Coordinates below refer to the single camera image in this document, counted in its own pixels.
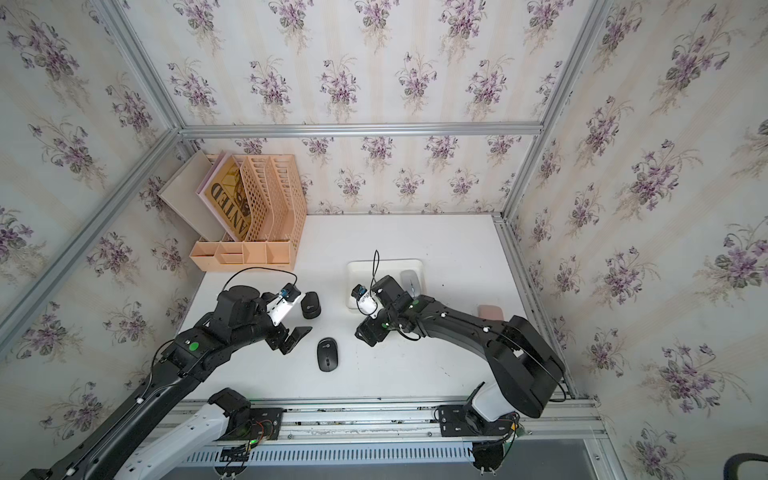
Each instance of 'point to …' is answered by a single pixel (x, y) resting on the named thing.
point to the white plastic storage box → (364, 273)
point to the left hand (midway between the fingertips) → (301, 316)
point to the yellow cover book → (226, 195)
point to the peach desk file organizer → (277, 213)
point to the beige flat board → (182, 189)
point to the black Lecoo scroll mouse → (327, 354)
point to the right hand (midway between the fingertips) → (369, 324)
